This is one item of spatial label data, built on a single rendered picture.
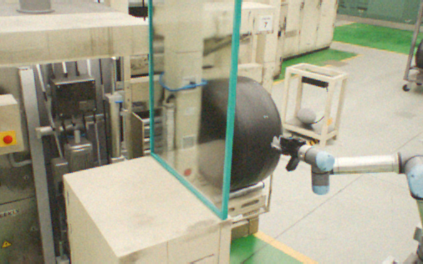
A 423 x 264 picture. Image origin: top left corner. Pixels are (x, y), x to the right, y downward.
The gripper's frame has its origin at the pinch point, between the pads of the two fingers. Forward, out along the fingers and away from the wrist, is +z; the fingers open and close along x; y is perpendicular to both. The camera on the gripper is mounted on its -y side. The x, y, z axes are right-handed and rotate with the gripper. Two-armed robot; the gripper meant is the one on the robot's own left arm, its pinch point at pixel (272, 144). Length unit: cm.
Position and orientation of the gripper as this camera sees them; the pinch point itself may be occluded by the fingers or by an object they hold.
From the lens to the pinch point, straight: 215.0
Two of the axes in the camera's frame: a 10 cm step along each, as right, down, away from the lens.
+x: -8.4, 1.8, -5.0
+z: -5.3, -2.5, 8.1
